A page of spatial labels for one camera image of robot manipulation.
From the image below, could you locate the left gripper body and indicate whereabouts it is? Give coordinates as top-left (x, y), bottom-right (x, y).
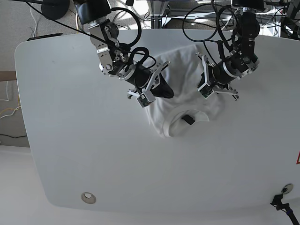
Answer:
top-left (196, 52), bottom-right (239, 101)

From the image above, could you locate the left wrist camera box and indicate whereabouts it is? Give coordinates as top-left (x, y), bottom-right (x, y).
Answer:
top-left (198, 84), bottom-right (214, 99)

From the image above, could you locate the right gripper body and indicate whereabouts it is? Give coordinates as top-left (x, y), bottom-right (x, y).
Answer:
top-left (126, 60), bottom-right (168, 98)

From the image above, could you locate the black clamp with cable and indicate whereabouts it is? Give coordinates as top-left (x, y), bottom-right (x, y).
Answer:
top-left (270, 183), bottom-right (299, 225)

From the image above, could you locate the white printed T-shirt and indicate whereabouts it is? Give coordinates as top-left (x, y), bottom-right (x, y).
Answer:
top-left (145, 45), bottom-right (225, 138)

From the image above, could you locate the red warning sticker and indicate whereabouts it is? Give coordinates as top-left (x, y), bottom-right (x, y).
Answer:
top-left (296, 152), bottom-right (300, 165)

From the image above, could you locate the round table grommet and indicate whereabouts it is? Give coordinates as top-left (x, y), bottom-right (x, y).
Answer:
top-left (81, 192), bottom-right (97, 204)

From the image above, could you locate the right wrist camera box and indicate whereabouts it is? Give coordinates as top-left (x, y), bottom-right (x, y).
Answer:
top-left (136, 90), bottom-right (156, 108)

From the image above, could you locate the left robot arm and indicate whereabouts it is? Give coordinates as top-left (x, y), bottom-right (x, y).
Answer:
top-left (197, 0), bottom-right (264, 100)

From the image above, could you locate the metal table post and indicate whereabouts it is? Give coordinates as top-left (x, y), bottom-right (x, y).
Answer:
top-left (147, 0), bottom-right (169, 29)

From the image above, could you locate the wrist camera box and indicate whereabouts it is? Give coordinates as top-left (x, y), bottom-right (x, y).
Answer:
top-left (198, 84), bottom-right (214, 99)
top-left (136, 90), bottom-right (156, 108)

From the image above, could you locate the black round stand base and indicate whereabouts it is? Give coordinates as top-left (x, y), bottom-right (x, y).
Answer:
top-left (41, 0), bottom-right (70, 20)

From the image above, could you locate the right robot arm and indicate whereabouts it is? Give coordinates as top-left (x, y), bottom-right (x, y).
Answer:
top-left (73, 0), bottom-right (174, 102)

